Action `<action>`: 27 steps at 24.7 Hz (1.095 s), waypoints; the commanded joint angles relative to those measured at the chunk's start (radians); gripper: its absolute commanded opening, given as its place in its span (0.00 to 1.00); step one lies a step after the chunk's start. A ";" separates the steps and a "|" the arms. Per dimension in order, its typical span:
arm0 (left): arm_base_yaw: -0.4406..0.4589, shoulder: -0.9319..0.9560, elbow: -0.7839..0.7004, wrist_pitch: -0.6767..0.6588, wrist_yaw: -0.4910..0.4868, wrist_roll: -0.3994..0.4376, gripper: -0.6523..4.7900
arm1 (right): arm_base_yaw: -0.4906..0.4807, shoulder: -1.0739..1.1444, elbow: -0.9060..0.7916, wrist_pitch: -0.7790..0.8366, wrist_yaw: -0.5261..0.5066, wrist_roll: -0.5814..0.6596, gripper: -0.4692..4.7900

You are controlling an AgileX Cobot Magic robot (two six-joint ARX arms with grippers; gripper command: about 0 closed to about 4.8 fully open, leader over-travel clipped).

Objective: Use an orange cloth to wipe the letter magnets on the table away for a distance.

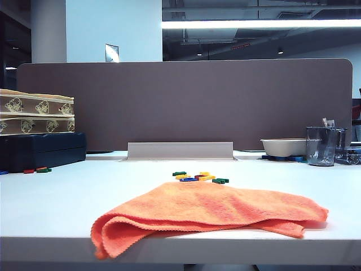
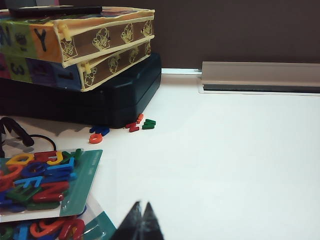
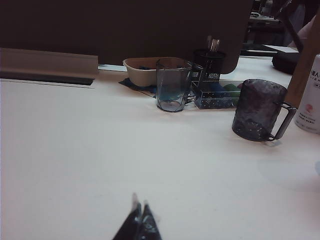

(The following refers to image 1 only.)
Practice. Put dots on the yellow letter magnet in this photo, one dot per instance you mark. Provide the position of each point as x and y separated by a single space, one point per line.
208 174
182 177

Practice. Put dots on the red and black chair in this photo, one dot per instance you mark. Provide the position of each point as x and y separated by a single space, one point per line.
356 108

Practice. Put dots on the utensils in cup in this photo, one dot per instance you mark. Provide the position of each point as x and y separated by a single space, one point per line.
328 122

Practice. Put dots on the tan patterned box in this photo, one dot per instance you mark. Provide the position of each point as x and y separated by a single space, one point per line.
36 105
36 124

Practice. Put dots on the dark blue case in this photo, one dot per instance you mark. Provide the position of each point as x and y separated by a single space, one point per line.
42 151

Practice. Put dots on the black pendant lamp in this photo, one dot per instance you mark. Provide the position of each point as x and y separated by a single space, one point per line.
280 51

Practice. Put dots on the white round column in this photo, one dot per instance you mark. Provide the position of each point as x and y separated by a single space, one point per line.
48 31

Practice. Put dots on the wall sign plate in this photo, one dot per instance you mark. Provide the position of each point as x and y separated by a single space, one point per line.
112 52

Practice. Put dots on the blue letter magnet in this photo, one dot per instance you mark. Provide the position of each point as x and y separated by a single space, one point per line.
188 179
2 172

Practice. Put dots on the brown desk divider panel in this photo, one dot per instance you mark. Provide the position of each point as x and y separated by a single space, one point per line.
183 104

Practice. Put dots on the clear grey plastic cup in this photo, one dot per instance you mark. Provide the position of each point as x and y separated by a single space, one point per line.
321 146

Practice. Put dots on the clear glass jar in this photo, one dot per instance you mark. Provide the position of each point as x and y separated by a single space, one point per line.
341 138

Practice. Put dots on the clear plastic packaging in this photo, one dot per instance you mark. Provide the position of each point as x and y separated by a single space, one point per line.
349 156

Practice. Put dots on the red letter magnet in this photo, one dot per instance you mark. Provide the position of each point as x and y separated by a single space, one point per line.
28 171
200 177

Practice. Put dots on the orange microfibre cloth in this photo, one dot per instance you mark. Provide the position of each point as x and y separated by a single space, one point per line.
203 206

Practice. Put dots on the white paper bowl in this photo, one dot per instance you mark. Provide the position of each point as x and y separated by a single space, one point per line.
282 146

